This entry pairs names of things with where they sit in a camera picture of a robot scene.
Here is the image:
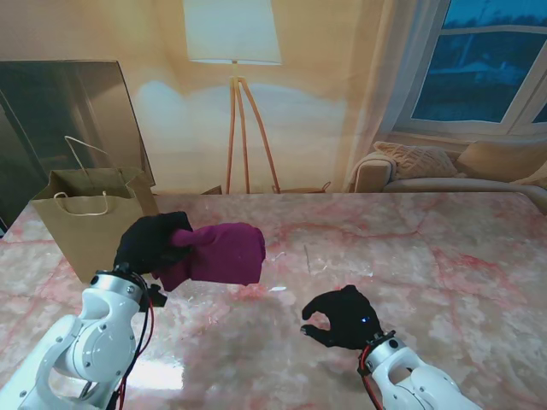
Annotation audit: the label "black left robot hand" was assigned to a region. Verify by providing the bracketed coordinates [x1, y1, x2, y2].
[113, 211, 194, 278]

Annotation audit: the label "white framed window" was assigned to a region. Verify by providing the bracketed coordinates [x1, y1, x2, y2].
[392, 0, 547, 138]

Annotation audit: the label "tripod floor lamp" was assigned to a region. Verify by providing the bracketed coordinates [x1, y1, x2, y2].
[183, 0, 283, 196]

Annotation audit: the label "kraft paper bag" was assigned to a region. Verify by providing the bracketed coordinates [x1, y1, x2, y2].
[30, 135, 160, 283]

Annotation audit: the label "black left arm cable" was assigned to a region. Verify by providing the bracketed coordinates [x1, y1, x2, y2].
[109, 281, 156, 410]

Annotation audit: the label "sheer cream curtain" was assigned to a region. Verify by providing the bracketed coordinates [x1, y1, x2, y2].
[341, 0, 450, 193]

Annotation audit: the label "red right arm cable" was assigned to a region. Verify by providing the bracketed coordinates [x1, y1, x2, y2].
[359, 345, 377, 398]

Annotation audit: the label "dark mirror panel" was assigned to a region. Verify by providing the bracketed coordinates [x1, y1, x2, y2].
[0, 60, 156, 231]

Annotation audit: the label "plain tan cushion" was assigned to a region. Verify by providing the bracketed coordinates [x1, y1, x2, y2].
[455, 140, 547, 183]

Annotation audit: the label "purple shorts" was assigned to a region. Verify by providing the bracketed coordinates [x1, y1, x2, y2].
[151, 221, 266, 294]

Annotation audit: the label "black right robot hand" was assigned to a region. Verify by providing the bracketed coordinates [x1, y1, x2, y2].
[301, 284, 385, 352]

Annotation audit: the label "beige sofa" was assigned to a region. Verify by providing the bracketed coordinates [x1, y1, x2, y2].
[350, 140, 547, 198]

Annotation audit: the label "knitted cream cushion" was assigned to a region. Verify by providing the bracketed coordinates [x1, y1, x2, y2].
[373, 141, 467, 180]

